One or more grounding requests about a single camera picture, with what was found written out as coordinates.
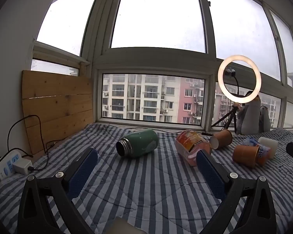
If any black tripod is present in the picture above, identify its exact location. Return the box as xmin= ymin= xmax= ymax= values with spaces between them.
xmin=201 ymin=102 xmax=242 ymax=137

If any small grey penguin plush toy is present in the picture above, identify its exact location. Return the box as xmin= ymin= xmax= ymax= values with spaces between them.
xmin=259 ymin=106 xmax=271 ymax=132

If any green thermos cup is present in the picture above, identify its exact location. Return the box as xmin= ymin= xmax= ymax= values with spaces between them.
xmin=116 ymin=129 xmax=159 ymax=157

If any black cable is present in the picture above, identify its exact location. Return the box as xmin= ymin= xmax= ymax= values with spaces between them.
xmin=8 ymin=115 xmax=61 ymax=171

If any blue and orange plastic bottle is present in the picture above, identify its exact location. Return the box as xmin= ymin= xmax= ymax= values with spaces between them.
xmin=242 ymin=138 xmax=271 ymax=166

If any pink plastic cup orange label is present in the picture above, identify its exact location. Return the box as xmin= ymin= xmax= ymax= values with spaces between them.
xmin=174 ymin=130 xmax=212 ymax=167

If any brown paper cup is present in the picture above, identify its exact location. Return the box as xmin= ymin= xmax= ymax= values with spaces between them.
xmin=209 ymin=129 xmax=233 ymax=150
xmin=232 ymin=145 xmax=259 ymax=168

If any white window frame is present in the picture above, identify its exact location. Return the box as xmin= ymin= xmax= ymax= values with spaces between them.
xmin=30 ymin=0 xmax=293 ymax=132

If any ring light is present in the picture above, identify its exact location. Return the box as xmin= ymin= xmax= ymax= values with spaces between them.
xmin=218 ymin=55 xmax=262 ymax=103

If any large grey penguin plush toy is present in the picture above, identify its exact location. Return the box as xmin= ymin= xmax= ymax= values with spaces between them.
xmin=236 ymin=91 xmax=262 ymax=135

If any blue striped blanket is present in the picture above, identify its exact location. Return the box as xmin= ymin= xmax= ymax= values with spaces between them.
xmin=0 ymin=123 xmax=293 ymax=234

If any wooden board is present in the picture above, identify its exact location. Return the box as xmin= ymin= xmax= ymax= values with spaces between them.
xmin=21 ymin=70 xmax=94 ymax=155

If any white cup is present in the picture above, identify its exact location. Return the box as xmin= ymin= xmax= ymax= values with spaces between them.
xmin=258 ymin=137 xmax=278 ymax=159

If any white power strip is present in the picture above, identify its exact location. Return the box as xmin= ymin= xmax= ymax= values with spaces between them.
xmin=0 ymin=150 xmax=22 ymax=181

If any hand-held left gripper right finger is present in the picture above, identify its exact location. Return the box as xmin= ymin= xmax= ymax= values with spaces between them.
xmin=196 ymin=150 xmax=280 ymax=234

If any black phone holder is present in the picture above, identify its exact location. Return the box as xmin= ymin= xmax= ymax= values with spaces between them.
xmin=224 ymin=67 xmax=240 ymax=96

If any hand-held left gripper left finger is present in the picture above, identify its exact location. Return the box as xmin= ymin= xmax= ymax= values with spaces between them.
xmin=17 ymin=148 xmax=98 ymax=234

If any white charger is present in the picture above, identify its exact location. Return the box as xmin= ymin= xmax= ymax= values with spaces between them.
xmin=13 ymin=160 xmax=34 ymax=175

